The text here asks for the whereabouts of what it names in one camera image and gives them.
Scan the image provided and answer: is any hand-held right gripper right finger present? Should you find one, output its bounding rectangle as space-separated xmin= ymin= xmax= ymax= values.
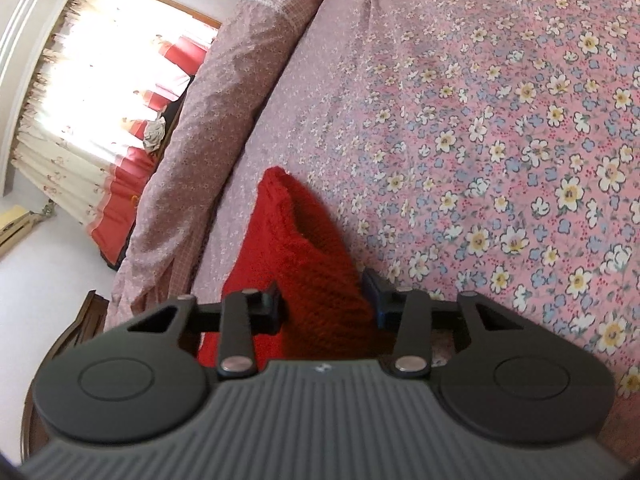
xmin=362 ymin=269 xmax=526 ymax=380

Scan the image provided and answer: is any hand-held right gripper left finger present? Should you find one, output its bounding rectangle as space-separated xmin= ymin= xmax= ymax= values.
xmin=127 ymin=280 xmax=290 ymax=380

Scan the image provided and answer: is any red knitted sweater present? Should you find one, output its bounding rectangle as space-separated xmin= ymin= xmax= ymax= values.
xmin=197 ymin=166 xmax=401 ymax=371

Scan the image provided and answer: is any pink floral quilt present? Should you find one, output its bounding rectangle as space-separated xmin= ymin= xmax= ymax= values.
xmin=105 ymin=0 xmax=358 ymax=333

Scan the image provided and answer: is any brown wooden cabinet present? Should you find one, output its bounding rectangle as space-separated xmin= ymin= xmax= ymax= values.
xmin=20 ymin=290 xmax=111 ymax=466

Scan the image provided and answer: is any crumpled grey cloth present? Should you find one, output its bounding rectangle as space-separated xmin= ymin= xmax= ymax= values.
xmin=142 ymin=112 xmax=169 ymax=153

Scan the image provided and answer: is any pink floral bed sheet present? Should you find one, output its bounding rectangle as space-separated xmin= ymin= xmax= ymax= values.
xmin=192 ymin=0 xmax=640 ymax=461

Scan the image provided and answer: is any red and cream floral curtain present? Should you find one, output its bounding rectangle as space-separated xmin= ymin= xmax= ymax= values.
xmin=10 ymin=0 xmax=213 ymax=266

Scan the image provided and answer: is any beige box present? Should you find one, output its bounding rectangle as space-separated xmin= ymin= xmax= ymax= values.
xmin=0 ymin=204 xmax=37 ymax=261

